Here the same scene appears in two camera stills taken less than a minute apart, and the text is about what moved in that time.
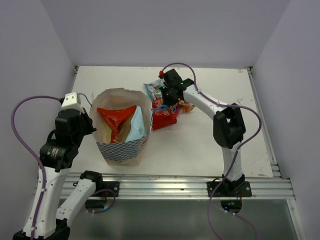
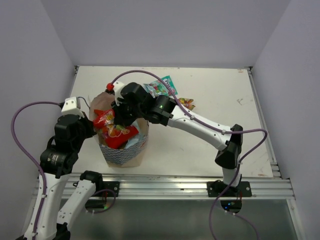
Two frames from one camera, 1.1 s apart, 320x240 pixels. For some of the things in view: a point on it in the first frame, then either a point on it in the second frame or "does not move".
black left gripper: x=85 y=117 does not move
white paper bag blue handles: x=127 y=153 does not move
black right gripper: x=166 y=102 to x=119 y=118
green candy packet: x=154 y=89 does not move
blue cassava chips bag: x=137 y=129 to x=134 y=140
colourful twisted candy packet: x=185 y=106 does not move
